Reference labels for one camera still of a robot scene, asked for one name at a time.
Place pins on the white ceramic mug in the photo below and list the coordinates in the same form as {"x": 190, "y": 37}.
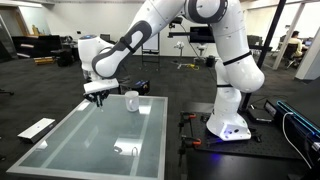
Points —
{"x": 132, "y": 100}

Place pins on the black perforated breadboard plate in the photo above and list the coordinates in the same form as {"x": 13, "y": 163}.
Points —
{"x": 265, "y": 141}

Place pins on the orange handled clamp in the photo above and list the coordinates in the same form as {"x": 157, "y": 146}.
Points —
{"x": 188, "y": 142}
{"x": 185, "y": 117}

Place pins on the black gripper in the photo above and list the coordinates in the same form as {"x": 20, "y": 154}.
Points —
{"x": 97, "y": 97}

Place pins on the black wall monitor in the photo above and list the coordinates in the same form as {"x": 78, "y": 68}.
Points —
{"x": 201, "y": 34}

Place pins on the black electronics box blue light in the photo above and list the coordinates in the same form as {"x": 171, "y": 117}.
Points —
{"x": 142, "y": 87}

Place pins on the glass table top panel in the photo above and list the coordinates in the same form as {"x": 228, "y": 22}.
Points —
{"x": 111, "y": 145}

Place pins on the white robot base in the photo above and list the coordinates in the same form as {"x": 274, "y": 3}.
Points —
{"x": 224, "y": 121}

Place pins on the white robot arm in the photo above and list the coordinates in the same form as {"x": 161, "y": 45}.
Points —
{"x": 224, "y": 26}

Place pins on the silver flat box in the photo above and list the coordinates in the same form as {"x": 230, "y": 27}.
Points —
{"x": 38, "y": 130}

